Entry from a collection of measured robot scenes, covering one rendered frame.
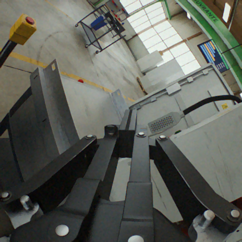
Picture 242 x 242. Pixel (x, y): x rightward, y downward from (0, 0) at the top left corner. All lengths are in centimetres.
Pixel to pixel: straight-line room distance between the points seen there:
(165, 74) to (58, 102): 752
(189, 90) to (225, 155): 77
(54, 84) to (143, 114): 75
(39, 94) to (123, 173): 36
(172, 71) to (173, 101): 686
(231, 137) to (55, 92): 52
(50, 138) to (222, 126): 47
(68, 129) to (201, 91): 89
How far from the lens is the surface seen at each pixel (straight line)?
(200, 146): 38
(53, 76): 56
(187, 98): 109
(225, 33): 776
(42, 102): 53
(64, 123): 49
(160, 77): 790
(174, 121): 81
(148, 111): 112
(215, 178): 41
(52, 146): 49
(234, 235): 43
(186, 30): 1400
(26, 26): 65
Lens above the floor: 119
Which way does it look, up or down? 21 degrees down
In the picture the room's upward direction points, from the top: 63 degrees clockwise
